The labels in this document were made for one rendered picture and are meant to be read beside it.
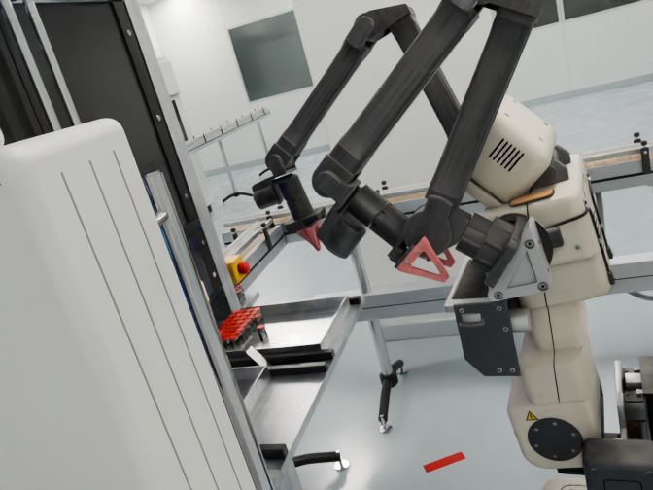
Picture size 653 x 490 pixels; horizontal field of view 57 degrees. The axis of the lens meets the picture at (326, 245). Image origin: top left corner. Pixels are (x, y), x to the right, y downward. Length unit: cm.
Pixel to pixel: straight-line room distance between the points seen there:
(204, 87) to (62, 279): 1010
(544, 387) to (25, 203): 101
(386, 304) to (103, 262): 208
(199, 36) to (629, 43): 639
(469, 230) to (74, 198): 63
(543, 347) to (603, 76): 836
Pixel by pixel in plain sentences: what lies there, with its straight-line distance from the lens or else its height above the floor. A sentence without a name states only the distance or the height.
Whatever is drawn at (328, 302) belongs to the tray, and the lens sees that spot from 169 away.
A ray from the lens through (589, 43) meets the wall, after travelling 943.
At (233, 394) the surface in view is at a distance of 78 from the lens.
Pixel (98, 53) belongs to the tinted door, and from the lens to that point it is 158.
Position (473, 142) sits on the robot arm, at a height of 136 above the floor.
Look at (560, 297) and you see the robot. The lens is 120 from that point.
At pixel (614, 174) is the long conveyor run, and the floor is 90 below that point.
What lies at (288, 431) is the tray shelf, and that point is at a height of 88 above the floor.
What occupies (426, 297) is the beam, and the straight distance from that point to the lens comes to 251.
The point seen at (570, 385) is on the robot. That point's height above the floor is 85.
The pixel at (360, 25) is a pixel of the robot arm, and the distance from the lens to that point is 141.
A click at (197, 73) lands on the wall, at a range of 1060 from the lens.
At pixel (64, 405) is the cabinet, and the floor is 134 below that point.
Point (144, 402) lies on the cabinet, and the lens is 57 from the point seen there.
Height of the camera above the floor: 156
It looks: 18 degrees down
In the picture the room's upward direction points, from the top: 16 degrees counter-clockwise
